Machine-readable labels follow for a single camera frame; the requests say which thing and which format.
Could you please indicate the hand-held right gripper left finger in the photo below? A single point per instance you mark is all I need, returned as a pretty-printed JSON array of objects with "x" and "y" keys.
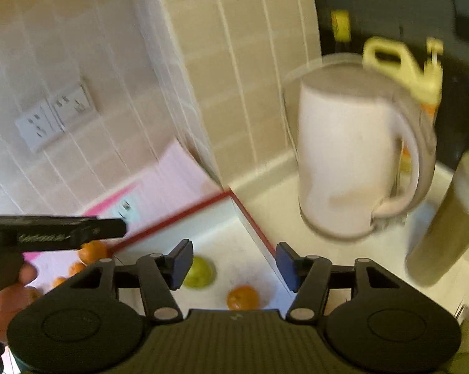
[{"x": 183, "y": 261}]

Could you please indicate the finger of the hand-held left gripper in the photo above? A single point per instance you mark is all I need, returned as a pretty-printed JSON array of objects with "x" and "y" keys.
[{"x": 55, "y": 232}]

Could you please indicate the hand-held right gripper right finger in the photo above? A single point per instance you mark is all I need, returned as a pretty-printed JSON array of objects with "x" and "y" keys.
[{"x": 285, "y": 267}]

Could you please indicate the red cardboard box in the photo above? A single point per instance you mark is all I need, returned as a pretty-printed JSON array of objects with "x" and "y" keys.
[{"x": 226, "y": 249}]

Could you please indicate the person's left hand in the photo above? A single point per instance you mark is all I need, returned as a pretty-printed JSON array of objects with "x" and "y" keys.
[{"x": 12, "y": 300}]

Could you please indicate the green round fruit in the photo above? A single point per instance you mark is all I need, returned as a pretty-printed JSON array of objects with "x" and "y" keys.
[{"x": 199, "y": 273}]

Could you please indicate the orange mandarin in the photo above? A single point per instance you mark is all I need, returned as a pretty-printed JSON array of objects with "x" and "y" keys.
[
  {"x": 59, "y": 281},
  {"x": 35, "y": 295},
  {"x": 93, "y": 252},
  {"x": 242, "y": 298},
  {"x": 77, "y": 268}
]

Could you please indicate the pink white towel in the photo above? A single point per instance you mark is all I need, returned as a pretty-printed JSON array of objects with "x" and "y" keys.
[{"x": 172, "y": 179}]

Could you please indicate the white electric kettle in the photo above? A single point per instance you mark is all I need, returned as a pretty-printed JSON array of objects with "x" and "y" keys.
[{"x": 343, "y": 144}]

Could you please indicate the olive cylindrical bottle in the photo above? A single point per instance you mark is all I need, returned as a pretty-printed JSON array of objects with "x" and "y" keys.
[{"x": 440, "y": 233}]

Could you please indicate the yellow detergent jug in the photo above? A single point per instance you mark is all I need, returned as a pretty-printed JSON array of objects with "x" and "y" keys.
[{"x": 413, "y": 78}]

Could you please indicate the dark bottle yellow cap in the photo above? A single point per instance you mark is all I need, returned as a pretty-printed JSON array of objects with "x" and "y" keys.
[{"x": 340, "y": 25}]

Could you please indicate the white wall socket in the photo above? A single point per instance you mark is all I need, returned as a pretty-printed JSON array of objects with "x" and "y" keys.
[
  {"x": 35, "y": 126},
  {"x": 72, "y": 103}
]

